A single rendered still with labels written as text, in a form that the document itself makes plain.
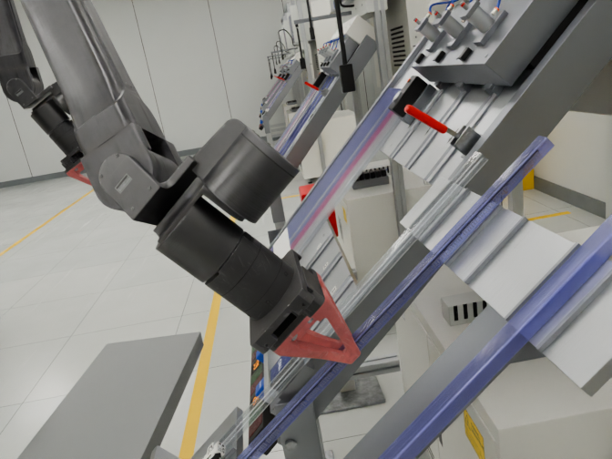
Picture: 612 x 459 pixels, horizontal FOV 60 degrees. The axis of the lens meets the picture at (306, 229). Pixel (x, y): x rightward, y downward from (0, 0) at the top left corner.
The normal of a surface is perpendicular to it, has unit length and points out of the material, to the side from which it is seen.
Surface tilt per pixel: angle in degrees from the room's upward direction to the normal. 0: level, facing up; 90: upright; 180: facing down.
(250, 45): 90
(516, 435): 90
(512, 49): 90
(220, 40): 90
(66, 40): 63
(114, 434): 0
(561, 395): 0
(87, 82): 58
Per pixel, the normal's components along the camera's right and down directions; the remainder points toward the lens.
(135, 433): -0.16, -0.94
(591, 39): 0.08, 0.29
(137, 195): -0.28, -0.11
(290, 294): -0.75, -0.61
